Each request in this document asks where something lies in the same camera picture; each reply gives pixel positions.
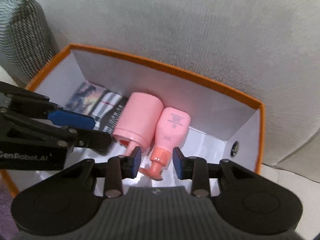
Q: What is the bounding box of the plaid check case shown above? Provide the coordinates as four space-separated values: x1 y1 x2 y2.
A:
91 92 128 134

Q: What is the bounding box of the pink pump lotion bottle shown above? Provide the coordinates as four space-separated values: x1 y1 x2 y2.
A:
139 107 191 180

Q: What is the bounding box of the pink cylindrical cup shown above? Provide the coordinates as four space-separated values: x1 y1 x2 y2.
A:
112 92 164 156

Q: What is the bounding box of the illustrated lady card box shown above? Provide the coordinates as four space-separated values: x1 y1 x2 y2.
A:
64 81 107 115

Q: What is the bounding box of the orange cardboard box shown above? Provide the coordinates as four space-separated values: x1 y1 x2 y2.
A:
0 43 266 198

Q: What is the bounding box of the houndstooth black white pillow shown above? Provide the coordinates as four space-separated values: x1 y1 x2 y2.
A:
1 0 53 83

